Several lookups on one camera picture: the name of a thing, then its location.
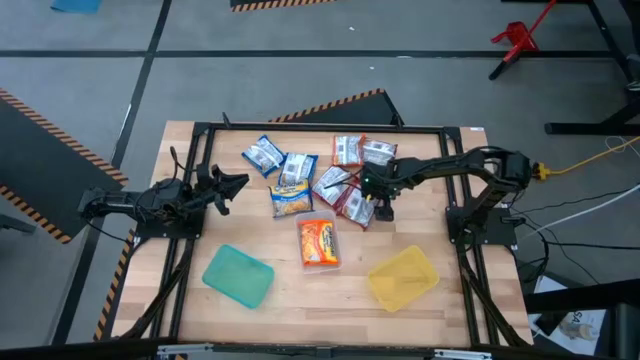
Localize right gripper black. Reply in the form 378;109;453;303
323;160;404;223

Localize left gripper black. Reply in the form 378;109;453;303
192;164;250;218

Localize blue ramen noodle pack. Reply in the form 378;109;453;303
270;178;317;218
278;151;320;187
241;134;290;179

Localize clear plastic container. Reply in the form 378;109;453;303
293;208;344;276

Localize green plastic container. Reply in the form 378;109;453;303
201;243;276;310

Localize black hazard-striped floor mat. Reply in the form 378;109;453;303
268;88;406;127
229;0;346;14
0;87;130;246

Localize yellow plastic container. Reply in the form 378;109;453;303
367;244;441;314

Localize hazard-striped edge strip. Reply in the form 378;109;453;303
93;228;137;343

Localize grey metal bar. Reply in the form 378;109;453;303
0;213;37;234

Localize red floor stand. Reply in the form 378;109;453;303
487;0;560;82

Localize long black rig beam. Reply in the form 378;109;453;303
0;337;551;360

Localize black metal beam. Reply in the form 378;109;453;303
523;279;640;315

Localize blue floor mat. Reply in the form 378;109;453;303
49;0;104;15

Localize white printed paper sheet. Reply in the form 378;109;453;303
529;274;609;357

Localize person's leg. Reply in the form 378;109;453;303
623;0;640;102

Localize black aluminium table frame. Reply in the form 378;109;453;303
119;111;532;351

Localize silver metal bracket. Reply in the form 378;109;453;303
156;342;215;358
432;348;494;360

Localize yellow extension cable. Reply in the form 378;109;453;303
532;134;640;182

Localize black desk frame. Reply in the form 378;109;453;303
543;0;640;136

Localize white cable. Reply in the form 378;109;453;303
519;183;640;241

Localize black cable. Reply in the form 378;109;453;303
514;185;640;215
542;241;640;251

